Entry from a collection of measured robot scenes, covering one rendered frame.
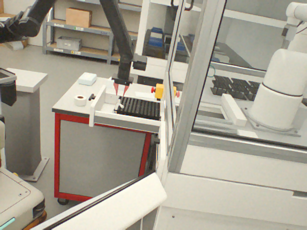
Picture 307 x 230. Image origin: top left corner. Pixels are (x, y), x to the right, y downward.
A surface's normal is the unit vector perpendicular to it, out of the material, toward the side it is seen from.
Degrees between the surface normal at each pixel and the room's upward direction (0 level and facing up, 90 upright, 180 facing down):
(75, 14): 88
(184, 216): 90
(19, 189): 0
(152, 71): 90
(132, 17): 90
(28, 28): 124
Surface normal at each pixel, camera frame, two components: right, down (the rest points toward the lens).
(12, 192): 0.18, -0.89
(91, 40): 0.04, 0.44
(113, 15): 0.00, 0.85
